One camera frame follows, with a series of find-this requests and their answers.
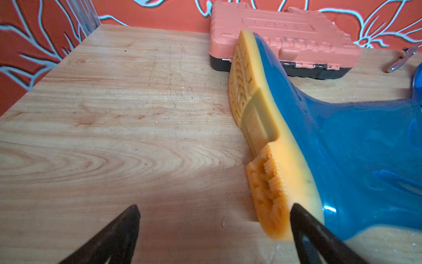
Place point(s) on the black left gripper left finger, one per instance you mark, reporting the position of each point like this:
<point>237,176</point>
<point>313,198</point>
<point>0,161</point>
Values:
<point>114,244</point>

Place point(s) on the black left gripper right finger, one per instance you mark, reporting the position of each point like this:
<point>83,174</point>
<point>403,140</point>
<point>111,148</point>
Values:
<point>315,243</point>

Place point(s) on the teal rubber boot orange sole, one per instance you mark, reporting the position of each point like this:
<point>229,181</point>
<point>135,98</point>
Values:
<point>350,165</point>

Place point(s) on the blue rubber boot orange sole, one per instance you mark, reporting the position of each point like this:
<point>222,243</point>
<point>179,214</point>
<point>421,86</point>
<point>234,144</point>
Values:
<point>417,85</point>

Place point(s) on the red plastic tool case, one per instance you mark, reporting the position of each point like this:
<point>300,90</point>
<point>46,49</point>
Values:
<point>307,43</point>

